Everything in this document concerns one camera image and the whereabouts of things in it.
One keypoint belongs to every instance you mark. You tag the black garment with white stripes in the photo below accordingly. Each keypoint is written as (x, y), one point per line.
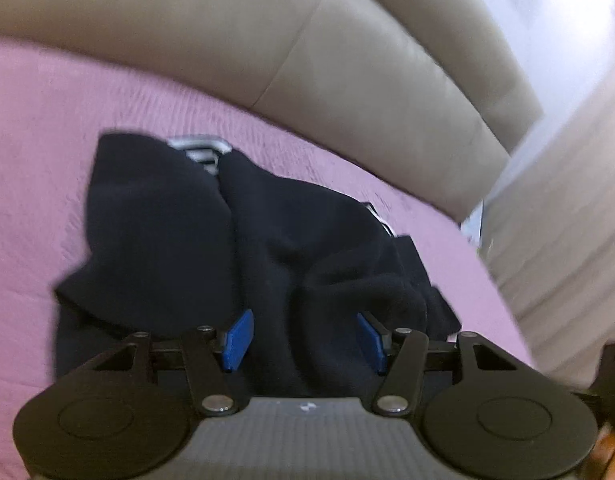
(247, 270)

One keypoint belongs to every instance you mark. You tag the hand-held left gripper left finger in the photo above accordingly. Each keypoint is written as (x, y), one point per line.
(239, 337)

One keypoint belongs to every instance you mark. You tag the beige padded headboard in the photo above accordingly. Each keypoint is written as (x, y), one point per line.
(267, 30)

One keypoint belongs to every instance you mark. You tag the pink bed sheet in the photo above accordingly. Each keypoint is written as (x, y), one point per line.
(47, 170)

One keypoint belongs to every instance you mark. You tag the white paper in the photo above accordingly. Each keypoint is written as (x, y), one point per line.
(473, 224)

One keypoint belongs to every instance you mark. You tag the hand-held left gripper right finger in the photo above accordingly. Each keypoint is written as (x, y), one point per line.
(371, 337)

